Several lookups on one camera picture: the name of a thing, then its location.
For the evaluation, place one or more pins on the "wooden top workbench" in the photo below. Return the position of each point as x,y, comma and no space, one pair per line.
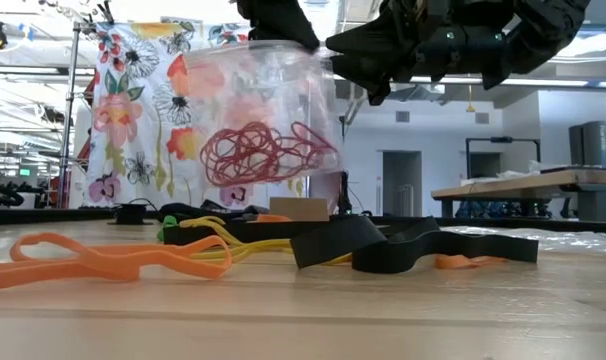
508,189

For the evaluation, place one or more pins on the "floral fabric backdrop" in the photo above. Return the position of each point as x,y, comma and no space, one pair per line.
65,150

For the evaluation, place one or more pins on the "red rubber band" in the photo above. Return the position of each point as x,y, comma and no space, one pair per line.
283,160
308,145
263,145
243,170
223,155

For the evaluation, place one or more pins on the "black light stand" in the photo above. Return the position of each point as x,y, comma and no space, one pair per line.
344,197

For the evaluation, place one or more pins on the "grey cylinder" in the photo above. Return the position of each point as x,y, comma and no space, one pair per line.
595,145
576,145

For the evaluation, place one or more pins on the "black metal stand frame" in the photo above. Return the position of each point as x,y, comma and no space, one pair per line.
503,138

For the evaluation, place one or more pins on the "pale pink cloth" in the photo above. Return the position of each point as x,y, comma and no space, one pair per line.
330,192

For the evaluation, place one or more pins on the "double door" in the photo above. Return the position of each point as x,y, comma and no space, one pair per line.
403,185

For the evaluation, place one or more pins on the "green rubber band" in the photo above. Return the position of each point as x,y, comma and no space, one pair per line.
168,222

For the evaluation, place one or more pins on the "black work gloves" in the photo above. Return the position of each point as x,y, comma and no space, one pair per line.
208,206

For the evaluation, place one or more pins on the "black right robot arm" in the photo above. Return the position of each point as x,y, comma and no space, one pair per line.
548,30

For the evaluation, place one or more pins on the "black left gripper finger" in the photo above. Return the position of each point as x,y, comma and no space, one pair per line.
283,27

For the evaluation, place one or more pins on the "orange rubber band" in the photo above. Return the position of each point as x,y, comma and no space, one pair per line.
203,270
458,260
33,275
273,217

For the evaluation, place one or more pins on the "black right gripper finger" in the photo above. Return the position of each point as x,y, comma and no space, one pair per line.
378,40
378,72

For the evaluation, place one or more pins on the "yellow rubber band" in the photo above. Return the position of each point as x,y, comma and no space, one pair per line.
263,245
203,221

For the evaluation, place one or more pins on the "green sign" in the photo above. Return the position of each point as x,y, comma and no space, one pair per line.
25,171

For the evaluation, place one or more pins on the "ceiling light strip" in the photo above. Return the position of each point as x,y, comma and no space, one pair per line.
538,81
448,80

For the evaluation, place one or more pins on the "brown cardboard box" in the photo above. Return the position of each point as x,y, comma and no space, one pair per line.
298,207

